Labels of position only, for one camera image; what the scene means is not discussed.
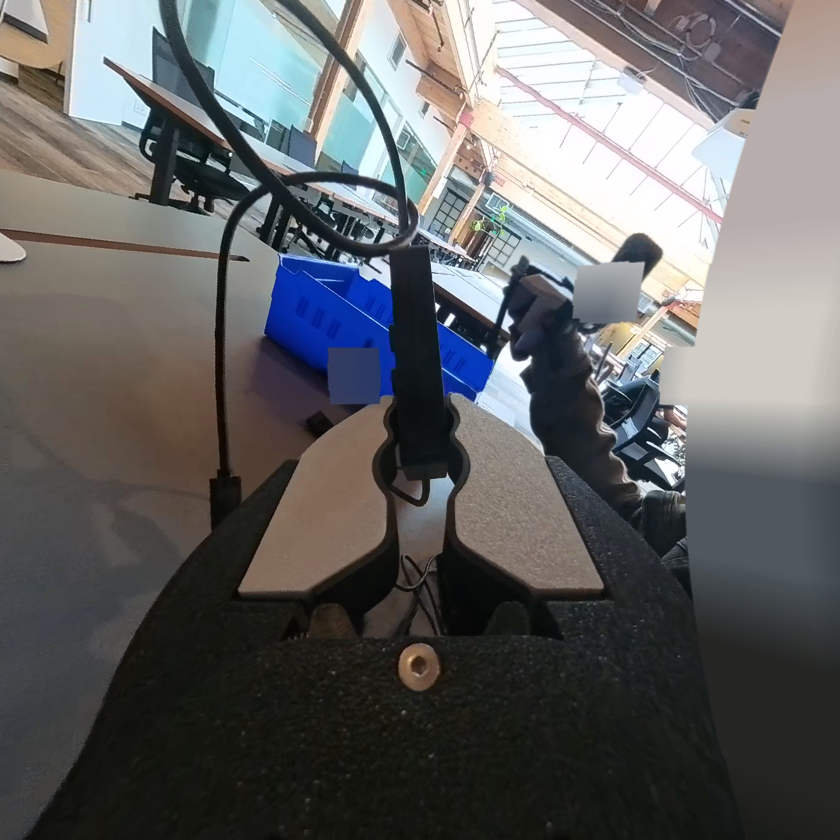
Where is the blue plastic bin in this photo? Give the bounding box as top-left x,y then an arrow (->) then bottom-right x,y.
264,252 -> 497,403

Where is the thin black cable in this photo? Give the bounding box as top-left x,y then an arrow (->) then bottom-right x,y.
392,476 -> 445,620

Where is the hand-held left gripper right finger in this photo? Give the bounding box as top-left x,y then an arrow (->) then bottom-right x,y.
443,397 -> 609,602

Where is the wooden office desk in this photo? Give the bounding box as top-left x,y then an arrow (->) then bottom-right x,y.
103,56 -> 397,253
431,268 -> 529,358

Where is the black office chair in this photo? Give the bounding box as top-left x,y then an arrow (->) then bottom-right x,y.
602,373 -> 691,494
137,27 -> 253,214

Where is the person's right forearm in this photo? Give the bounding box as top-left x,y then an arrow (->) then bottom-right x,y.
523,315 -> 691,555

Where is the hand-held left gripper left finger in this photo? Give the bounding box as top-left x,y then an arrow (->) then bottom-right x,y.
239,401 -> 400,603

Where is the black usb hub cable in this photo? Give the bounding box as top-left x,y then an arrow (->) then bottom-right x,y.
158,0 -> 424,530

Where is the wooden support column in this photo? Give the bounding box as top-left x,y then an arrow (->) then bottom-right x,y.
306,0 -> 364,168

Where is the black usb hub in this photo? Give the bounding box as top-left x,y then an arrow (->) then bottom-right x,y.
389,245 -> 462,481

